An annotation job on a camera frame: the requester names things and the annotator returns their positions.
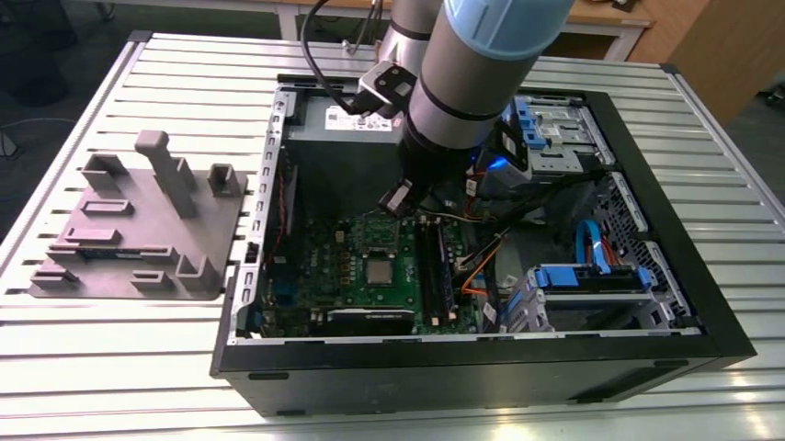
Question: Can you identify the grey metal drive cage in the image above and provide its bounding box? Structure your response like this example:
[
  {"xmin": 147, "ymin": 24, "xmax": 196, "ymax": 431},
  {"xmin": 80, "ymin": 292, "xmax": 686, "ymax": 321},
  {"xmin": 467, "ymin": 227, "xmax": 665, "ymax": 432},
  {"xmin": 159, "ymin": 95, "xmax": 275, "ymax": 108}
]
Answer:
[{"xmin": 507, "ymin": 94, "xmax": 618, "ymax": 198}]

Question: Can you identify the black camera cable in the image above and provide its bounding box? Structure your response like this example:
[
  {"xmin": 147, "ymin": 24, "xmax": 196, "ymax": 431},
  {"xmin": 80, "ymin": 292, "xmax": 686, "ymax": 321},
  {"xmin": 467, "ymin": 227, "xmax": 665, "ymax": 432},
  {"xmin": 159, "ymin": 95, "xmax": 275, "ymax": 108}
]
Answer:
[{"xmin": 299, "ymin": 0, "xmax": 375, "ymax": 116}]

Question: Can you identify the blue data wire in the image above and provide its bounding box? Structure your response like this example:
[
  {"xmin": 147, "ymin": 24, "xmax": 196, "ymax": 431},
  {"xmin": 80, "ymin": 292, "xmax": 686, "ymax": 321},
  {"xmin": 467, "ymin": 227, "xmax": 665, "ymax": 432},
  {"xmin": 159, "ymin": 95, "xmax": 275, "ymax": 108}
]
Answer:
[{"xmin": 574, "ymin": 220, "xmax": 616, "ymax": 277}]

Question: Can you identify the green motherboard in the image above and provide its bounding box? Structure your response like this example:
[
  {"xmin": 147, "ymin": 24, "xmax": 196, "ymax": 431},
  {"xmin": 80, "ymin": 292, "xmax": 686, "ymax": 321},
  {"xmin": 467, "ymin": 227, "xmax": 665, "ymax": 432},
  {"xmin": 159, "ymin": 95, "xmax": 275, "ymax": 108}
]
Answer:
[{"xmin": 256, "ymin": 201, "xmax": 490, "ymax": 337}]

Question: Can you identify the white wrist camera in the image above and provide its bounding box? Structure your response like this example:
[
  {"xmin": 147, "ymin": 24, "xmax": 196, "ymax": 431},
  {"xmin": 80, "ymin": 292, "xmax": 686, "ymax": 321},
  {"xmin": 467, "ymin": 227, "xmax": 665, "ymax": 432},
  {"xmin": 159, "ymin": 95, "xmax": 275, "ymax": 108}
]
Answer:
[{"xmin": 357, "ymin": 61, "xmax": 419, "ymax": 119}]

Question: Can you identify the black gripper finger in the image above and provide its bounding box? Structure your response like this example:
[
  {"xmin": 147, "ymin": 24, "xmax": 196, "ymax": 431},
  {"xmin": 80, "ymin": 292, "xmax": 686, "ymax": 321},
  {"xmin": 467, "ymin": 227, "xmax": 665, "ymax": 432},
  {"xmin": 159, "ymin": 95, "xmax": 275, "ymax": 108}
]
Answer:
[{"xmin": 378, "ymin": 179, "xmax": 414, "ymax": 217}]

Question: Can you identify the RAM stick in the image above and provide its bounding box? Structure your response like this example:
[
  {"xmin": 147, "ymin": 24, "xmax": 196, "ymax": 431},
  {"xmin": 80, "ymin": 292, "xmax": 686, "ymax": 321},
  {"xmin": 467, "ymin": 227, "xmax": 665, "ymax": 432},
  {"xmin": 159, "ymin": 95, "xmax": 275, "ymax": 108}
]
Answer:
[{"xmin": 75, "ymin": 247, "xmax": 150, "ymax": 261}]

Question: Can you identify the blue drive carrier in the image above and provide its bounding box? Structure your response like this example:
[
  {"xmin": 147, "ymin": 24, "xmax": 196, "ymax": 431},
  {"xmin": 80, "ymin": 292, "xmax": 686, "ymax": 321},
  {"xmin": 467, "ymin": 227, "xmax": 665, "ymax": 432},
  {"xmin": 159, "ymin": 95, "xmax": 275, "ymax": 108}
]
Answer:
[{"xmin": 511, "ymin": 98, "xmax": 547, "ymax": 151}]

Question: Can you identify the black PC case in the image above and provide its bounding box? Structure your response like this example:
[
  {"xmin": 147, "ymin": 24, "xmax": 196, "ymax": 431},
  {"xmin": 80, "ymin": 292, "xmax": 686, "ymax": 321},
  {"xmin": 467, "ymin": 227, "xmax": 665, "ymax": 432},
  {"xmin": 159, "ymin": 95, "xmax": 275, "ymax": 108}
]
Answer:
[{"xmin": 210, "ymin": 73, "xmax": 760, "ymax": 419}]

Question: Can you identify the grey metal disk bay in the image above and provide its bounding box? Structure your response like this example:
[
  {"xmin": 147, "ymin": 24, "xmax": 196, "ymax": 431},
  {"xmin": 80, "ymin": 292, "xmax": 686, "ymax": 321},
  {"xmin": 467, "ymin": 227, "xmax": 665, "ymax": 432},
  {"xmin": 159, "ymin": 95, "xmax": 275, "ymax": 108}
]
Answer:
[{"xmin": 499, "ymin": 264, "xmax": 698, "ymax": 333}]

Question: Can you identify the black RAM slot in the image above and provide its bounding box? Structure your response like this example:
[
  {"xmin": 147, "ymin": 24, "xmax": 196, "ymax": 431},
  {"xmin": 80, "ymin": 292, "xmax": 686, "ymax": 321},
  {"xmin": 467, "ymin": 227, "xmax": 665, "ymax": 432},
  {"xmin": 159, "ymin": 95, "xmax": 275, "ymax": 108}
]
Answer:
[
  {"xmin": 431, "ymin": 219, "xmax": 461, "ymax": 322},
  {"xmin": 414, "ymin": 219, "xmax": 438, "ymax": 323}
]

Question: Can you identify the grey power supply unit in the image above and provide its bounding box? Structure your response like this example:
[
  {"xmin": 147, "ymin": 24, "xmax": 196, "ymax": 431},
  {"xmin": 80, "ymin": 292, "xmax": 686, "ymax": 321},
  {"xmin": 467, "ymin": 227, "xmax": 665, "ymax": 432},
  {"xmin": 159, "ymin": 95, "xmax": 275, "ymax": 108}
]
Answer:
[{"xmin": 284, "ymin": 97, "xmax": 410, "ymax": 206}]

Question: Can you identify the black graphics card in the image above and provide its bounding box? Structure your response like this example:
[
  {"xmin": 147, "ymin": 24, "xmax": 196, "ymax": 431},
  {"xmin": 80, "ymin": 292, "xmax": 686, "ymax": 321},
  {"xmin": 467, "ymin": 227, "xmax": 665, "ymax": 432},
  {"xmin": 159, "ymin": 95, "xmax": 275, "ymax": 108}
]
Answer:
[{"xmin": 310, "ymin": 306, "xmax": 417, "ymax": 336}]

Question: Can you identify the wooden cabinet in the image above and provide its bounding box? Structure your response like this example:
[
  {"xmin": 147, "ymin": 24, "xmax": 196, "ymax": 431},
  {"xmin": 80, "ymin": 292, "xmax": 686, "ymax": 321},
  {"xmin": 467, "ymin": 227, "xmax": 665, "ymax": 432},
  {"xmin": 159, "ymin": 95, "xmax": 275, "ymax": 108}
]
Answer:
[{"xmin": 630, "ymin": 0, "xmax": 785, "ymax": 128}]

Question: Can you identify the red wire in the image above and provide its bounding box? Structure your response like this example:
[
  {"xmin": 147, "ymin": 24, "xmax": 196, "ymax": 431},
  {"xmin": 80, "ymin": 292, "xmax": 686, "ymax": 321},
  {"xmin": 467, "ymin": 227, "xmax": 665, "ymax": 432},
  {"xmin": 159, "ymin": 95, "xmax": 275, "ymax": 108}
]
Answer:
[{"xmin": 276, "ymin": 172, "xmax": 292, "ymax": 243}]

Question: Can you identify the orange wire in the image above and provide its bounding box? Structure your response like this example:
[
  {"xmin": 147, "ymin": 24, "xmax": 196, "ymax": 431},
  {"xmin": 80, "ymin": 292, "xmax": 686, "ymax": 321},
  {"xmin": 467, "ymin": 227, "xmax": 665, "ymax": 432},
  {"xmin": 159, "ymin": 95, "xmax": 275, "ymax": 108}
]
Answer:
[{"xmin": 459, "ymin": 236, "xmax": 507, "ymax": 298}]

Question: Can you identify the silver CPU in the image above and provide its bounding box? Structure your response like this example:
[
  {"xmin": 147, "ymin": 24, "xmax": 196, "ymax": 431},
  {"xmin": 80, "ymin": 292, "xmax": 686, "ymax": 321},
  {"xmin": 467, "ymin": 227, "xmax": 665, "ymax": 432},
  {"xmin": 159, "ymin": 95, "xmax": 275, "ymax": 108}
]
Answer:
[{"xmin": 366, "ymin": 260, "xmax": 395, "ymax": 284}]

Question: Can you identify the hard disk in blue carrier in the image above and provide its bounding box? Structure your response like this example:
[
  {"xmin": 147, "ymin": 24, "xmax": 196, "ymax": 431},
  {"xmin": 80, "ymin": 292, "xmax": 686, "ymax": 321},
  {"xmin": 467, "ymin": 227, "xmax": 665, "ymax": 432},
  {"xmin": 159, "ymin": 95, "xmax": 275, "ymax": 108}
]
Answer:
[{"xmin": 527, "ymin": 264, "xmax": 657, "ymax": 295}]

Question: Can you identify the CPU socket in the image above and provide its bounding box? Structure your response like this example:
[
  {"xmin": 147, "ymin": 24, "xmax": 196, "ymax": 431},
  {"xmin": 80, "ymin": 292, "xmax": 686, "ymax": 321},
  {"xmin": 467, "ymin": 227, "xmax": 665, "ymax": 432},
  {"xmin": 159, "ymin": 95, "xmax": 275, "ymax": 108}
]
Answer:
[{"xmin": 359, "ymin": 256, "xmax": 406, "ymax": 290}]

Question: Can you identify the black wire bundle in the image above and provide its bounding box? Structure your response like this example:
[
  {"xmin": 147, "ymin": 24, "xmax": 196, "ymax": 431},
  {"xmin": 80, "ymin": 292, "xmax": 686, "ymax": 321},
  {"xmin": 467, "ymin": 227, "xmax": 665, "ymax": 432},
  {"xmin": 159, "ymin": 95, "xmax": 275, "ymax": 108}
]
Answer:
[{"xmin": 458, "ymin": 168, "xmax": 614, "ymax": 268}]

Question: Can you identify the grey parts rack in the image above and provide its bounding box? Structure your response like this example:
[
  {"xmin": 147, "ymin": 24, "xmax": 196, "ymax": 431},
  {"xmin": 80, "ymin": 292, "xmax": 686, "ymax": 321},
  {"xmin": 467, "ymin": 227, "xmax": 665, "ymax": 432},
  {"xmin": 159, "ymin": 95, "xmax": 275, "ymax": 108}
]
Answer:
[{"xmin": 27, "ymin": 130, "xmax": 251, "ymax": 302}]

